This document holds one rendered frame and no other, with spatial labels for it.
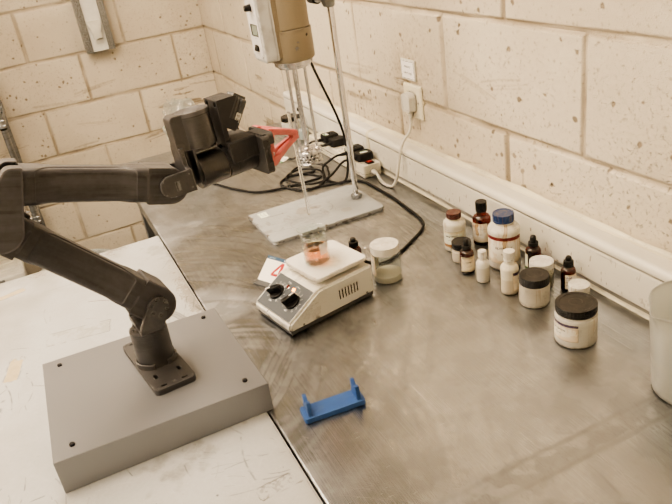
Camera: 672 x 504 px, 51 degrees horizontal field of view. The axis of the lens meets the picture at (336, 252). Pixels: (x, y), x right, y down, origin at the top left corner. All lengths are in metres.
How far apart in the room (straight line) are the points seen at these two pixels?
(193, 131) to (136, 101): 2.54
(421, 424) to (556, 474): 0.21
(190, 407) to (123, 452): 0.11
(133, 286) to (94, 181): 0.18
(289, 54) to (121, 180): 0.63
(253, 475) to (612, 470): 0.48
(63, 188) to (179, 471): 0.45
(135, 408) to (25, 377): 0.34
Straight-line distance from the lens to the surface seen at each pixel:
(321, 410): 1.11
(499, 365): 1.18
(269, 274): 1.50
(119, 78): 3.64
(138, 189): 1.12
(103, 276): 1.15
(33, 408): 1.35
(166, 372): 1.20
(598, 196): 1.36
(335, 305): 1.33
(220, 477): 1.06
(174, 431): 1.11
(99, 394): 1.23
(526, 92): 1.44
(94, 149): 3.69
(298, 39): 1.61
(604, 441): 1.06
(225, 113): 1.16
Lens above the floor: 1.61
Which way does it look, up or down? 27 degrees down
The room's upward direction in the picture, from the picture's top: 9 degrees counter-clockwise
